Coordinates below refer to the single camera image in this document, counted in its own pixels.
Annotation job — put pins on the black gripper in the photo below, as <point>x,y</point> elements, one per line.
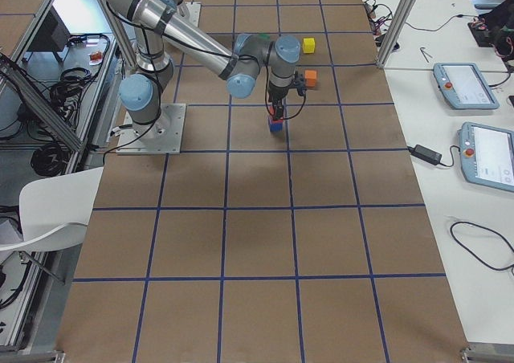
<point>278,92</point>

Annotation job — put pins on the red wooden block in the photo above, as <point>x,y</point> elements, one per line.
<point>275,120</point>

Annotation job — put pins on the blue wooden block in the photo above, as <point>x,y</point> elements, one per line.
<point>275,126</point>

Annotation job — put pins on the orange wooden block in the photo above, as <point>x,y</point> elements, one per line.
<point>311,77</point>

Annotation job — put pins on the yellow wooden block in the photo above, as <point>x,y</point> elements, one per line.
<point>308,45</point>

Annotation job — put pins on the black power adapter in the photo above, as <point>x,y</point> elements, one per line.
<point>425,154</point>

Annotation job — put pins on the far teach pendant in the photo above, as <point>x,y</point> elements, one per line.
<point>463,86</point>

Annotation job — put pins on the teach pendant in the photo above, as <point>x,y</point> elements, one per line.
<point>486,155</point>
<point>463,86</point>

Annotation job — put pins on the orange snack packet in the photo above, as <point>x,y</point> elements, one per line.
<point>95,56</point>

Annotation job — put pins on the near teach pendant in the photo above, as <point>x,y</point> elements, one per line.
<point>486,155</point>

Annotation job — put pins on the white chair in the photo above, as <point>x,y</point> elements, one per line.
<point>54,212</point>

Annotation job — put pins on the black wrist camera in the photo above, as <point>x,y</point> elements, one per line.
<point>299,84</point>

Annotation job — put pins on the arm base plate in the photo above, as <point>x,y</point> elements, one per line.
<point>190,11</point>
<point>164,137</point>

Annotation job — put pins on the circuit board with wires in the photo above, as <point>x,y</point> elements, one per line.
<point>379,16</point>

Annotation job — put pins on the aluminium frame post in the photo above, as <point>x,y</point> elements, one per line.
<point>391,37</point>

